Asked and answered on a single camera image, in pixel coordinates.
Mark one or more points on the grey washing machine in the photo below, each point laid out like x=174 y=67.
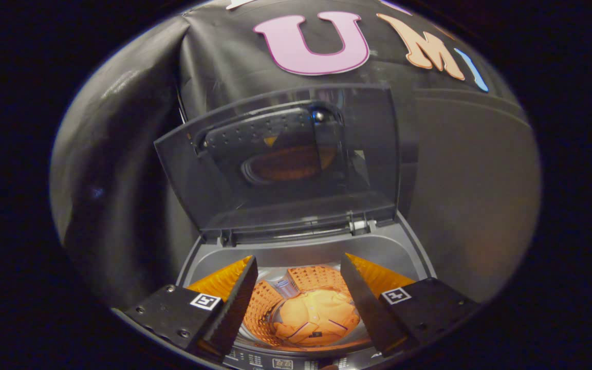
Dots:
x=306 y=252

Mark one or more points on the yellow polo shirt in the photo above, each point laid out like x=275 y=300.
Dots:
x=316 y=316

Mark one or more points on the white cabinet with dark top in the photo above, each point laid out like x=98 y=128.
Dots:
x=470 y=195

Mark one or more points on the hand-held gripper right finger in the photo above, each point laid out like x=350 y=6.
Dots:
x=368 y=313

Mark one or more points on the dark transparent washing machine lid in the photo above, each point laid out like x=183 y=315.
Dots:
x=275 y=200

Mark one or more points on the black backdrop cloth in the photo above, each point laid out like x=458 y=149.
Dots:
x=121 y=154

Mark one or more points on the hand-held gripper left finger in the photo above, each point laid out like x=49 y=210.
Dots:
x=232 y=313

